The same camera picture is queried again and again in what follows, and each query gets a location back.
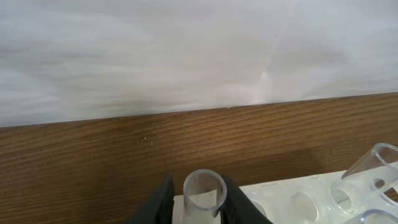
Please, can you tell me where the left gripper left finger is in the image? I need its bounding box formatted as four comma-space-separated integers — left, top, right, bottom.
124, 175, 175, 224

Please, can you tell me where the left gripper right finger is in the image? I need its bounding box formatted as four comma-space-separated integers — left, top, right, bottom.
220, 175, 274, 224

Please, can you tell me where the clear test tube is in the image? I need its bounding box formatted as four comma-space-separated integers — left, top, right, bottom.
330, 142, 398, 215
182, 169, 228, 218

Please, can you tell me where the white test tube rack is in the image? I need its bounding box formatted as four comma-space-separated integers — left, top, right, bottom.
172, 161, 398, 224

